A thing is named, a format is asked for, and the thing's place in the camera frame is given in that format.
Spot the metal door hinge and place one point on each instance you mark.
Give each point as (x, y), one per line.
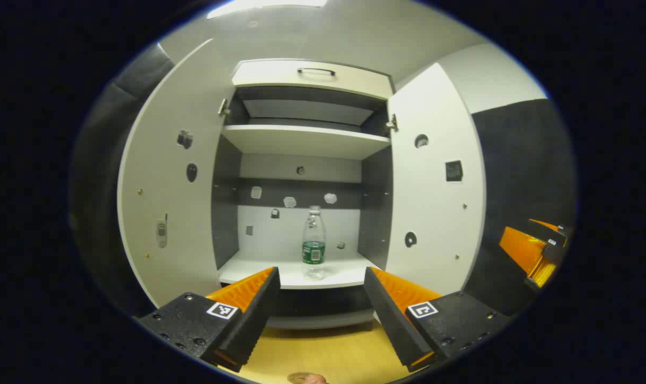
(224, 109)
(392, 124)

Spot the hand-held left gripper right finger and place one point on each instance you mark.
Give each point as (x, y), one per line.
(389, 320)

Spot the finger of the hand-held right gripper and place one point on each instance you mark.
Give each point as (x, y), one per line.
(552, 232)
(520, 250)

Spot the white cabinet drawer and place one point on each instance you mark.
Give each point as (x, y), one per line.
(280, 77)

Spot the white cabinet shelf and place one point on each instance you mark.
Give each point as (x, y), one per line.
(301, 140)

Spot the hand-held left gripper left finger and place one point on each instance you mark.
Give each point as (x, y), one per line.
(258, 314)

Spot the clear plastic bottle green label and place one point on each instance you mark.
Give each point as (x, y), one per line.
(313, 250)

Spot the round brown coaster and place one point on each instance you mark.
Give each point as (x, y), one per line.
(297, 378)

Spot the black backdrop cloth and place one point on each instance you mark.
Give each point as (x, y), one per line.
(520, 160)

